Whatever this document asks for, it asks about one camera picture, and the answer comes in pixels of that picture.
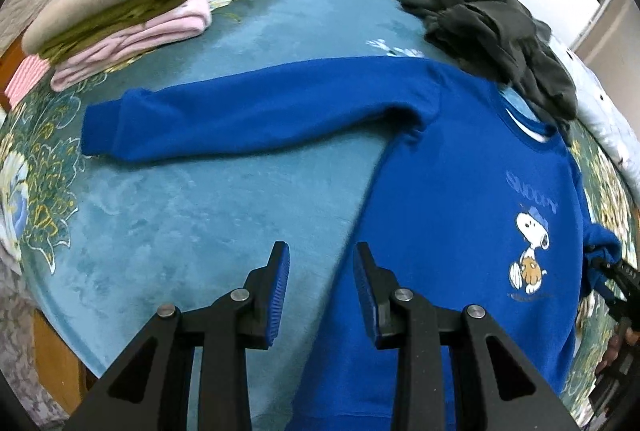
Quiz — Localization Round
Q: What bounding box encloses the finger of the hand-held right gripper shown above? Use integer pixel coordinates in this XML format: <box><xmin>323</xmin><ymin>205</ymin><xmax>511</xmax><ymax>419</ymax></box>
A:
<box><xmin>585</xmin><ymin>258</ymin><xmax>640</xmax><ymax>312</ymax></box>

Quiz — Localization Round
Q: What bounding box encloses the folded pink garment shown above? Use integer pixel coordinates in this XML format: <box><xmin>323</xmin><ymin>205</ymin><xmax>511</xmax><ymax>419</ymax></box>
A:
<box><xmin>50</xmin><ymin>0</ymin><xmax>213</xmax><ymax>92</ymax></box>

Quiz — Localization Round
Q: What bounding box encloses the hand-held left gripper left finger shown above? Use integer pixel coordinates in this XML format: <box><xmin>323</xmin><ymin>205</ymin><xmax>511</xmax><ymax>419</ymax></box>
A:
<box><xmin>62</xmin><ymin>241</ymin><xmax>291</xmax><ymax>431</ymax></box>

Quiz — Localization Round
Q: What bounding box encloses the blue sweatshirt with cartoon print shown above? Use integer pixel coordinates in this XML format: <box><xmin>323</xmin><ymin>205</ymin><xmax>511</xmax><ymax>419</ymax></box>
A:
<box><xmin>81</xmin><ymin>56</ymin><xmax>623</xmax><ymax>431</ymax></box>

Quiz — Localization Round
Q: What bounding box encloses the teal floral blanket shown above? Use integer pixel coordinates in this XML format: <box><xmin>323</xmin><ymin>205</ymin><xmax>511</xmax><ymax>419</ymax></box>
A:
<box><xmin>0</xmin><ymin>0</ymin><xmax>640</xmax><ymax>412</ymax></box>

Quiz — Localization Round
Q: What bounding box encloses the folded olive green garment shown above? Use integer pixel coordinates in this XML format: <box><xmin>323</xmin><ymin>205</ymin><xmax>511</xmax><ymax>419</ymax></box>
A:
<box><xmin>37</xmin><ymin>0</ymin><xmax>193</xmax><ymax>62</ymax></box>

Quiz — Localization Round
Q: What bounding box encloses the red white striped cloth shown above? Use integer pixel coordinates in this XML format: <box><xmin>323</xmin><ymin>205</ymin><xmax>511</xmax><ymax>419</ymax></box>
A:
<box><xmin>5</xmin><ymin>54</ymin><xmax>53</xmax><ymax>109</ymax></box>

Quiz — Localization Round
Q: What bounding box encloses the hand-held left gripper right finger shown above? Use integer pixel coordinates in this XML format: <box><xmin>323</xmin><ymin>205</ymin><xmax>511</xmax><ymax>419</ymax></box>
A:
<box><xmin>353</xmin><ymin>241</ymin><xmax>581</xmax><ymax>431</ymax></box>

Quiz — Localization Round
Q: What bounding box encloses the wooden bed frame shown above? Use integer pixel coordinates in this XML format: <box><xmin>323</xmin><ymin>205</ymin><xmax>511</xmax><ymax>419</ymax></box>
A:
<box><xmin>32</xmin><ymin>311</ymin><xmax>98</xmax><ymax>412</ymax></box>

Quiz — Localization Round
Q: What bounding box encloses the dark grey garment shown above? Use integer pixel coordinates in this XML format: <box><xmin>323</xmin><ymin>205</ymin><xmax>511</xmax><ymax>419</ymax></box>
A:
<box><xmin>401</xmin><ymin>0</ymin><xmax>580</xmax><ymax>132</ymax></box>

